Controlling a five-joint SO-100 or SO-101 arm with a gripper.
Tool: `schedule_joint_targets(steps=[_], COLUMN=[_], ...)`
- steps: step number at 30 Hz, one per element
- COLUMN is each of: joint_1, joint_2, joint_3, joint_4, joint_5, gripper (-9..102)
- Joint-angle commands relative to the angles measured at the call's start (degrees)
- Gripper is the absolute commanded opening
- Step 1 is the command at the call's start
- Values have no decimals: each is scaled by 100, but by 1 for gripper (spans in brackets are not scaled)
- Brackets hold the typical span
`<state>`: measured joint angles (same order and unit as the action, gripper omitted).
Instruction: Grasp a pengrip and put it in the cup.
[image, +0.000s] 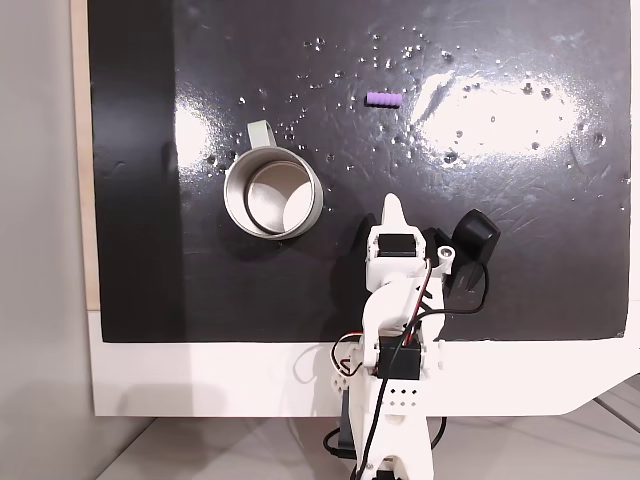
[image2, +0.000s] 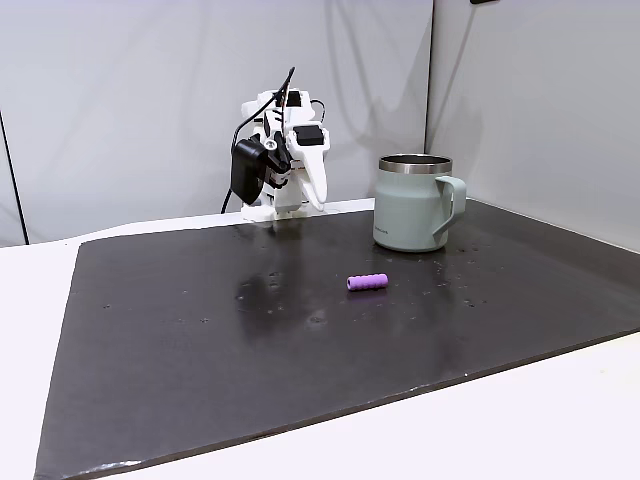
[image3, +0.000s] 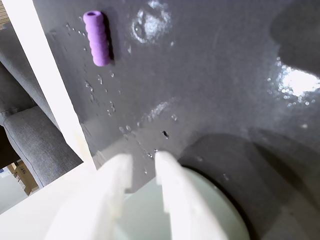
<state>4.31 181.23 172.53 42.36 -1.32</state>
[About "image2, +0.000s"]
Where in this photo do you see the purple ribbed pen grip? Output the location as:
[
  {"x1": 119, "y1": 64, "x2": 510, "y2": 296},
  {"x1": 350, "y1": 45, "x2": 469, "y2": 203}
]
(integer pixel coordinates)
[{"x1": 345, "y1": 272, "x2": 390, "y2": 294}]

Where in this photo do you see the pale green steel mug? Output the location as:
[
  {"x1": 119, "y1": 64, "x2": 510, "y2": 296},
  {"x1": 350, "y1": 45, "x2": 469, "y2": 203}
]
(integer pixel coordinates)
[{"x1": 372, "y1": 153, "x2": 468, "y2": 253}]

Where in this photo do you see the black table mat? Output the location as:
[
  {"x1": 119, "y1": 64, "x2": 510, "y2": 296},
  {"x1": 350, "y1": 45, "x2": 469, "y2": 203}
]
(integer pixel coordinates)
[{"x1": 33, "y1": 196, "x2": 640, "y2": 480}]

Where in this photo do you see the thin black pole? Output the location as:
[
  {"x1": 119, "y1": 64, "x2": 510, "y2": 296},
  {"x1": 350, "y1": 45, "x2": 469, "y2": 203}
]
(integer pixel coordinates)
[{"x1": 0, "y1": 109, "x2": 30, "y2": 246}]

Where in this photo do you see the black oval camera box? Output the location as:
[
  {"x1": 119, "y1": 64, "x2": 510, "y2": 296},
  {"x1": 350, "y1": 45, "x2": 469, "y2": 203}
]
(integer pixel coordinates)
[{"x1": 230, "y1": 138, "x2": 268, "y2": 207}]

